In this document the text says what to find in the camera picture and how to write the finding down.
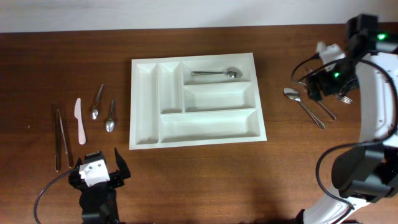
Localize steel table knife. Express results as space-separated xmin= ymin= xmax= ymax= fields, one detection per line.
xmin=53 ymin=107 xmax=61 ymax=172
xmin=57 ymin=108 xmax=73 ymax=168

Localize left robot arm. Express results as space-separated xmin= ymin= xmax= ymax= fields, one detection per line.
xmin=68 ymin=149 xmax=131 ymax=224

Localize black cable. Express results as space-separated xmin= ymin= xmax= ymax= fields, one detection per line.
xmin=290 ymin=53 xmax=398 ymax=224
xmin=33 ymin=169 xmax=73 ymax=224

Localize left black cable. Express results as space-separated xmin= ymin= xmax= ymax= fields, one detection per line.
xmin=33 ymin=169 xmax=73 ymax=224

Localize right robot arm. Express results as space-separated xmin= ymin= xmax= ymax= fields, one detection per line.
xmin=295 ymin=14 xmax=397 ymax=223

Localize right black cable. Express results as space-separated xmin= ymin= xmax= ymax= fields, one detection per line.
xmin=290 ymin=53 xmax=398 ymax=224

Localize steel fork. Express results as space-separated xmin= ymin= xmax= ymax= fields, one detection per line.
xmin=304 ymin=67 xmax=338 ymax=121
xmin=291 ymin=78 xmax=353 ymax=104

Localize pink plastic knife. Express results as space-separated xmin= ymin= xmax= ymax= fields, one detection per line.
xmin=74 ymin=98 xmax=86 ymax=145

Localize large steel spoon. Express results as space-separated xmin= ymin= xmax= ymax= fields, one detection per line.
xmin=283 ymin=88 xmax=325 ymax=129
xmin=190 ymin=67 xmax=243 ymax=78

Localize white plastic cutlery tray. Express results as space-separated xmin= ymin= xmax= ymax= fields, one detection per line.
xmin=129 ymin=53 xmax=267 ymax=150

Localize small steel teaspoon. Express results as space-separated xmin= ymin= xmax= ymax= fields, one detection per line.
xmin=105 ymin=99 xmax=115 ymax=133
xmin=90 ymin=83 xmax=104 ymax=120

